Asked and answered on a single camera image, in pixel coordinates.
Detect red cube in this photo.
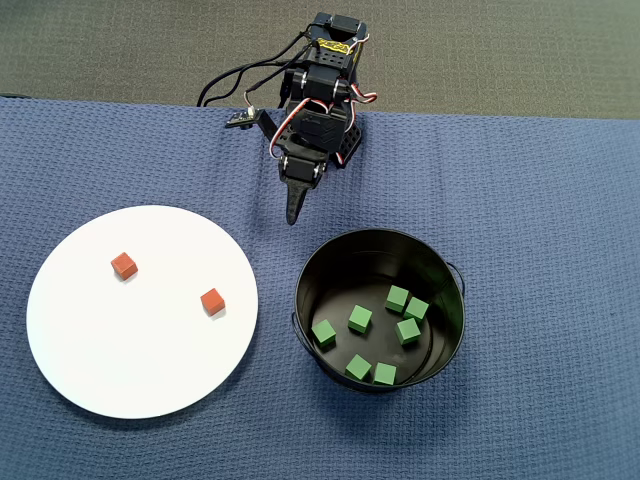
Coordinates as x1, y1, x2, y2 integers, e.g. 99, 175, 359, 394
110, 251, 140, 282
199, 287, 227, 317

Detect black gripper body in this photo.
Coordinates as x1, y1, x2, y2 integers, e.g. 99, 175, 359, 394
277, 99, 357, 190

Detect white round plate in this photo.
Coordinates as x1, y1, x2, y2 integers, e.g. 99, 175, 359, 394
25, 204, 260, 420

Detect green cube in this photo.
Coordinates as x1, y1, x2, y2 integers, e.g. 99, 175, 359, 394
310, 318, 338, 349
395, 317, 422, 347
347, 304, 374, 335
372, 361, 398, 387
344, 353, 374, 383
403, 296, 431, 322
384, 284, 411, 315

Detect thick black cable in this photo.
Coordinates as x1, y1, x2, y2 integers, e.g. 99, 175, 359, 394
197, 58, 296, 109

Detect black metal bucket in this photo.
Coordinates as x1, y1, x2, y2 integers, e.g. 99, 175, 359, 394
291, 228, 466, 394

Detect thin black camera cable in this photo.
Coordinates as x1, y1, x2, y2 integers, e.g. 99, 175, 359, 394
243, 44, 314, 114

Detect blue waffle-weave cloth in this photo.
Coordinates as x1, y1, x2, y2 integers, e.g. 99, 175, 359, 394
0, 94, 640, 480

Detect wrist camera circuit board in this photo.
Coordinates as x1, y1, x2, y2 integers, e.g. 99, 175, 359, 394
224, 108, 260, 131

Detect black power cable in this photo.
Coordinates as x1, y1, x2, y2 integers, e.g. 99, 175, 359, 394
204, 30, 311, 106

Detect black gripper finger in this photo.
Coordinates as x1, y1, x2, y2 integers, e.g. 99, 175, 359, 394
285, 180, 312, 227

